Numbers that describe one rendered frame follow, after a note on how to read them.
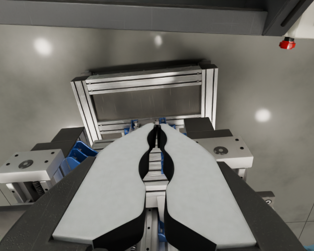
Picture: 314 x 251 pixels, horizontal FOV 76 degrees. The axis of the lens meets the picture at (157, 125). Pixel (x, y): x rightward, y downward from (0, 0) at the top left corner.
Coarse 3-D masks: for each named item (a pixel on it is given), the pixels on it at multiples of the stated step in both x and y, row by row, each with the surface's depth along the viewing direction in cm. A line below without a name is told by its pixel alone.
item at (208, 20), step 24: (0, 0) 35; (24, 0) 35; (48, 0) 35; (72, 0) 35; (24, 24) 37; (48, 24) 37; (72, 24) 37; (96, 24) 37; (120, 24) 37; (144, 24) 37; (168, 24) 37; (192, 24) 37; (216, 24) 37; (240, 24) 36; (264, 24) 36
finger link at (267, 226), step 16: (224, 176) 9; (240, 192) 8; (240, 208) 7; (256, 208) 7; (272, 208) 7; (256, 224) 7; (272, 224) 7; (256, 240) 6; (272, 240) 6; (288, 240) 6
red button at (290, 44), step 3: (285, 39) 51; (288, 39) 51; (291, 39) 50; (282, 42) 51; (285, 42) 51; (288, 42) 51; (291, 42) 50; (294, 42) 51; (279, 45) 52; (282, 45) 51; (285, 45) 51; (288, 45) 51; (291, 45) 50; (294, 45) 51; (285, 48) 51; (288, 48) 51; (291, 48) 51
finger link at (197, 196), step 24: (168, 144) 10; (192, 144) 11; (168, 168) 10; (192, 168) 9; (216, 168) 9; (168, 192) 8; (192, 192) 8; (216, 192) 8; (168, 216) 7; (192, 216) 7; (216, 216) 7; (240, 216) 7; (168, 240) 7; (192, 240) 7; (216, 240) 6; (240, 240) 6
